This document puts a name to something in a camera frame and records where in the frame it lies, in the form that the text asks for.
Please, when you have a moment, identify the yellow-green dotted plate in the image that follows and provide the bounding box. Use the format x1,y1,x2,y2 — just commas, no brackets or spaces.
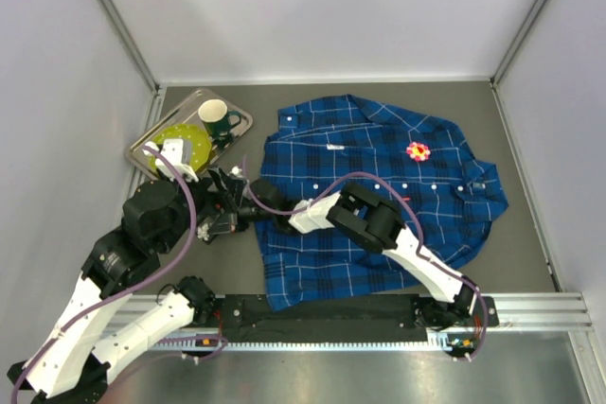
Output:
144,123,212,183

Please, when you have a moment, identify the silver maple leaf brooch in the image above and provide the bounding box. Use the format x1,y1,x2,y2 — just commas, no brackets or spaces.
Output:
196,225,210,241

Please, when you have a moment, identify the pink flower brooch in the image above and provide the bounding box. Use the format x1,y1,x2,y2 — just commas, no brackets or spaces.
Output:
405,141,431,162

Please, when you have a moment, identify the blue plaid shirt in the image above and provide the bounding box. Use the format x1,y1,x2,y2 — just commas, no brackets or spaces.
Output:
256,95,508,311

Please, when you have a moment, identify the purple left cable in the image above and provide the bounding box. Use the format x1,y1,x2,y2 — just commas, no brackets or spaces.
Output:
9,144,228,404

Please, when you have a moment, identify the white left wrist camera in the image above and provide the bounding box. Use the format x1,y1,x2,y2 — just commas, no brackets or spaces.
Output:
143,138,199,183

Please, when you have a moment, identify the silver metal tray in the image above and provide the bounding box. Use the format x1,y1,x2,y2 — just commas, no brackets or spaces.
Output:
125,88,253,180

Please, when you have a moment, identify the small black frame box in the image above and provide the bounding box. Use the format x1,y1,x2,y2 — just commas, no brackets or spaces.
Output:
196,220,218,245

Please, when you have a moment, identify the green mug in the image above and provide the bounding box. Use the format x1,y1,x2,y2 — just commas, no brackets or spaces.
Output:
198,98,242,140

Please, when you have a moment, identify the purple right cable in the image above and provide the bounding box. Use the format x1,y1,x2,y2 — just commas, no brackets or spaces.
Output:
241,153,489,362

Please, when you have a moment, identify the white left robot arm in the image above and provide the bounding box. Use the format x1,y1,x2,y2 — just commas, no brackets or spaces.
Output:
7,169,228,403

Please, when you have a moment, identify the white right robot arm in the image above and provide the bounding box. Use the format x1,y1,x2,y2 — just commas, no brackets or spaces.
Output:
197,168,482,329

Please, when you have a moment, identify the purple cable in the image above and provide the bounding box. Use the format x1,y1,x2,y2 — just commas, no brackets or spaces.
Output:
241,153,489,362
9,144,228,404

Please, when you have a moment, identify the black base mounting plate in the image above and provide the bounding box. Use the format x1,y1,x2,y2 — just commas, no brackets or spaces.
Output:
218,294,483,343

